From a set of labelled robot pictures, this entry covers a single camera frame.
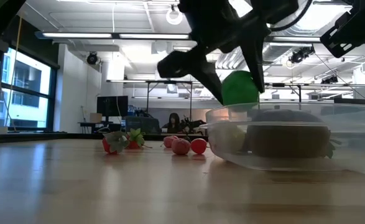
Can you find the red toy cherry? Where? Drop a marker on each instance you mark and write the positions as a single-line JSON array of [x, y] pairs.
[[199, 146]]

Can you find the black background workstation frame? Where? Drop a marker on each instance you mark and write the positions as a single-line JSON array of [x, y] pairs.
[[132, 81]]

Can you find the person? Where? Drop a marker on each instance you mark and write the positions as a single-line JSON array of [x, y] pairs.
[[173, 123]]

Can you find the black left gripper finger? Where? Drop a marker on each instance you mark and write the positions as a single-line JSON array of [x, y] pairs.
[[255, 53], [197, 65]]

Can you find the long ceiling light bar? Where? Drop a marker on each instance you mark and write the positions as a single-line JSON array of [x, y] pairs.
[[76, 35]]

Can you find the large dark-framed window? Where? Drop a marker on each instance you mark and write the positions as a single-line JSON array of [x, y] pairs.
[[26, 87]]

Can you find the silver ventilation duct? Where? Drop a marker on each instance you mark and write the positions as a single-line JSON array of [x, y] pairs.
[[300, 28]]

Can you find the black computer monitor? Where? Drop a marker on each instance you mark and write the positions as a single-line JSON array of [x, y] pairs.
[[112, 105]]

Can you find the brown cardboard box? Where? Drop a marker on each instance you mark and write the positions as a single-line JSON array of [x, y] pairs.
[[95, 118]]

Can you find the brown toy kiwi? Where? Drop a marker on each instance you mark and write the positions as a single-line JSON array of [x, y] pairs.
[[289, 137]]

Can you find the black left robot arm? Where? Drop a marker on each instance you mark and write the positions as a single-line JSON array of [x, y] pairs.
[[2, 22]]

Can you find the red toy strawberry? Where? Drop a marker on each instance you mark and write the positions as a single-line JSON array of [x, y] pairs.
[[135, 140], [112, 143]]

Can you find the clear plastic tupperware container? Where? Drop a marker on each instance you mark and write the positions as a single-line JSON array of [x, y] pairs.
[[356, 149]]

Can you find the pink toy raspberry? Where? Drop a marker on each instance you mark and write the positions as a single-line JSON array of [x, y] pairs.
[[181, 147], [169, 141]]

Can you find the green toy pear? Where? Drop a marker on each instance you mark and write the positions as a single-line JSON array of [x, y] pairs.
[[239, 88]]

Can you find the black ceiling spotlight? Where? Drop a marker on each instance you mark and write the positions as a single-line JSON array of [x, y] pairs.
[[92, 58], [300, 55]]

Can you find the black background robot arms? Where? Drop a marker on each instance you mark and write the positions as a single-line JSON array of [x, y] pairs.
[[194, 124]]

